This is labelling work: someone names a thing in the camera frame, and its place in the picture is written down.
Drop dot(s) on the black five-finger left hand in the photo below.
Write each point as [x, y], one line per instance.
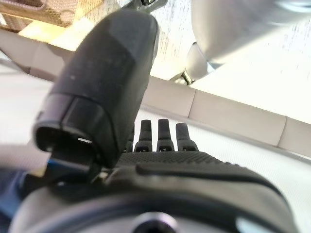
[104, 80]

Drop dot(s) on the navy blue garment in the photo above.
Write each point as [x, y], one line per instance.
[8, 194]

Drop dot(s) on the brown woven basket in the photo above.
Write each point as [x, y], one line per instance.
[29, 11]

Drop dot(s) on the large grey striped rug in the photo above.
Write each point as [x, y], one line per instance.
[175, 36]

